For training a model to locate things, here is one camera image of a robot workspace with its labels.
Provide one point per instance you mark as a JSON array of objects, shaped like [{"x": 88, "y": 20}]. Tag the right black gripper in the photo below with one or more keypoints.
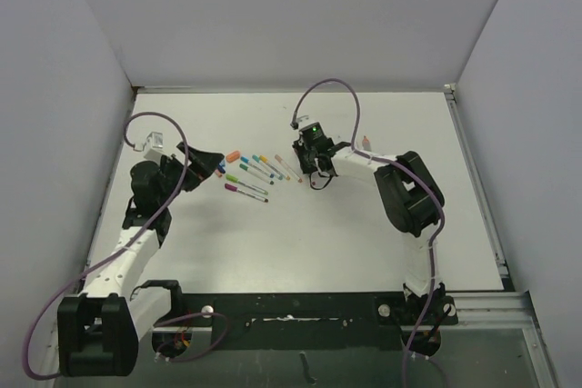
[{"x": 301, "y": 147}]

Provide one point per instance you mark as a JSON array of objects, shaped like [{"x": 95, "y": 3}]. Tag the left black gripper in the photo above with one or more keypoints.
[{"x": 201, "y": 162}]

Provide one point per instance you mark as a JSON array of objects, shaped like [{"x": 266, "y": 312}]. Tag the orange marker cap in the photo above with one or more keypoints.
[{"x": 233, "y": 156}]

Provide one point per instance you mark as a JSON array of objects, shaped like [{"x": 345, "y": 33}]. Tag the pink capped pen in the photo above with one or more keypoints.
[{"x": 292, "y": 173}]

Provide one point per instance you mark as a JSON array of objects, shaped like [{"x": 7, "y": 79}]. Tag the yellow capped pen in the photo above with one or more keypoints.
[{"x": 280, "y": 174}]

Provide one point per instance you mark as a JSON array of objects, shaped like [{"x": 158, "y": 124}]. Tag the orange capped fat marker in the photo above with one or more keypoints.
[{"x": 366, "y": 144}]

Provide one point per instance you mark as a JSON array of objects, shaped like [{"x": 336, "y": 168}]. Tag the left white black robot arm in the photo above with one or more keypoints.
[{"x": 99, "y": 329}]

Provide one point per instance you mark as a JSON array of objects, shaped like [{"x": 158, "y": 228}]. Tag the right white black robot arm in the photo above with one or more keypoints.
[{"x": 411, "y": 198}]

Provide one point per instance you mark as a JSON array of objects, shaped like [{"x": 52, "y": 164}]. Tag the green capped pen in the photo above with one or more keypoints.
[{"x": 252, "y": 187}]

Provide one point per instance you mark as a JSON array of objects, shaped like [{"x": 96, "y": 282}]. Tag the magenta capped pen lower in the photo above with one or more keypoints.
[{"x": 234, "y": 189}]

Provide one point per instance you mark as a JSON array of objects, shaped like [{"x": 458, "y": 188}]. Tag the light blue capped pen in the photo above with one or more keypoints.
[{"x": 251, "y": 164}]

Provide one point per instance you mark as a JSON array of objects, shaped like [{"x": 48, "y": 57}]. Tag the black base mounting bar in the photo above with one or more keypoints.
[{"x": 386, "y": 321}]

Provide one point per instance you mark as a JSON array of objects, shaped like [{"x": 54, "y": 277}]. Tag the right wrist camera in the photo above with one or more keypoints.
[{"x": 299, "y": 121}]

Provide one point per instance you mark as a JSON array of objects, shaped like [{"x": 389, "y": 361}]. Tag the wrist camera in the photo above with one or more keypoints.
[
  {"x": 299, "y": 121},
  {"x": 152, "y": 145}
]

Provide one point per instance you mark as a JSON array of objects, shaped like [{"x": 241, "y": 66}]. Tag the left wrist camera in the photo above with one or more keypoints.
[{"x": 152, "y": 145}]

